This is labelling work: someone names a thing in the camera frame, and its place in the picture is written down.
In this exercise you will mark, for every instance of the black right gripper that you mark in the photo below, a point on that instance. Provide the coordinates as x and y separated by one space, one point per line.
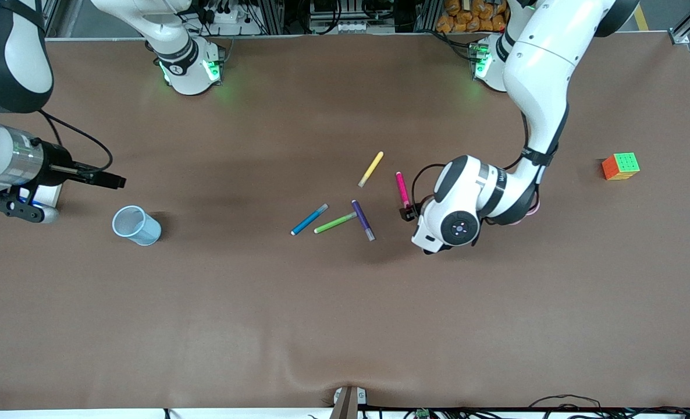
58 163

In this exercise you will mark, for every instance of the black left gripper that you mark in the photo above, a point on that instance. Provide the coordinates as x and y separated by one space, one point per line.
406 213

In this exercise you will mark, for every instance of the pink marker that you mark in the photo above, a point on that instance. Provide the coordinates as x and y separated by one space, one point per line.
402 189

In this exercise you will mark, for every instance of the blue marker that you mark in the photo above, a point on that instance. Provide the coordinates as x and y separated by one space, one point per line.
309 220

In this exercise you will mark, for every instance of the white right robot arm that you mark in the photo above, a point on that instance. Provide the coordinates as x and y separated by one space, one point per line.
7 58

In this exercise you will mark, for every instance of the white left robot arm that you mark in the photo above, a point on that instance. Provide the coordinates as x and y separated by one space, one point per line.
540 64

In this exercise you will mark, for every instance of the purple marker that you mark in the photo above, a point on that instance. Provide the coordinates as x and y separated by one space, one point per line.
362 220

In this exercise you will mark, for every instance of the white desk lamp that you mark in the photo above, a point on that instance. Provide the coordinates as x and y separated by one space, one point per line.
51 195

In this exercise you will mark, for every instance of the yellow marker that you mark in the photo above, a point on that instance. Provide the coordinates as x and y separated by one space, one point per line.
371 169

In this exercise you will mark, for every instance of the light blue plastic cup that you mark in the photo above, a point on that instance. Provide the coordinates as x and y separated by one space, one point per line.
147 233

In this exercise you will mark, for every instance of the green marker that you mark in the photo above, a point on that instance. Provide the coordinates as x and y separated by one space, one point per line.
334 223

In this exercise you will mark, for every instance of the pink plastic cup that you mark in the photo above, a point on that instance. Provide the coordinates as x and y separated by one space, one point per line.
533 210

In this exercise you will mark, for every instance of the brown table cover mat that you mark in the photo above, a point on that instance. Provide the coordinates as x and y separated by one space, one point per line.
345 320

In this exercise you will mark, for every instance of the white connector strip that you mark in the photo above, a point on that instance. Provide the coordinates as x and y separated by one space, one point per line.
355 27

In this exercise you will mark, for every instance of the green terminal block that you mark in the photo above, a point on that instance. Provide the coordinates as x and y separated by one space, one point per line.
422 414

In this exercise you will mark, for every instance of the orange snack packet pile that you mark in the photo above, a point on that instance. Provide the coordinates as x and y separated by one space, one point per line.
467 17

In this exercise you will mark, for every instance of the white power strip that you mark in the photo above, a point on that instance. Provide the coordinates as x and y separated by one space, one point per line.
228 16

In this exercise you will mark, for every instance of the colourful puzzle cube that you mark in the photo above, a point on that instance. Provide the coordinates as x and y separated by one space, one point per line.
621 167

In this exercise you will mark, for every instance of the grey metal clamp bracket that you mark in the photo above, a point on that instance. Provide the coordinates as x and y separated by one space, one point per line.
348 402

